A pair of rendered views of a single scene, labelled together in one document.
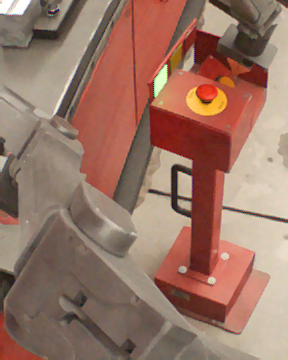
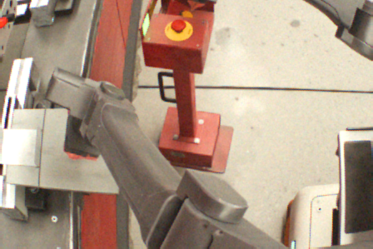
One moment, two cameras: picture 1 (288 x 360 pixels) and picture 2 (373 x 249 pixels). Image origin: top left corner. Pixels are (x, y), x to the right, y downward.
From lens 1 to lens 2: 18 cm
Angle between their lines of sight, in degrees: 8
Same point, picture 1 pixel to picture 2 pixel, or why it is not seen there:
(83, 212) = (207, 202)
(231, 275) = (209, 134)
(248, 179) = not seen: hidden behind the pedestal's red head
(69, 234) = (202, 223)
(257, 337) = (236, 172)
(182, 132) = (166, 54)
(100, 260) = (236, 237)
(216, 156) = (192, 65)
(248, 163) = not seen: hidden behind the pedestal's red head
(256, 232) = (216, 99)
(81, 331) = not seen: outside the picture
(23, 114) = (79, 87)
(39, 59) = (63, 30)
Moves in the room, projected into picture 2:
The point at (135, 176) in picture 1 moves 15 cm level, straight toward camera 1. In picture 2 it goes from (128, 80) to (137, 111)
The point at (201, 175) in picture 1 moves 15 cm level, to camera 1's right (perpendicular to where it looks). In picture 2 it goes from (180, 76) to (228, 66)
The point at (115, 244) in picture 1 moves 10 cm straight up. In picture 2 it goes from (236, 217) to (247, 170)
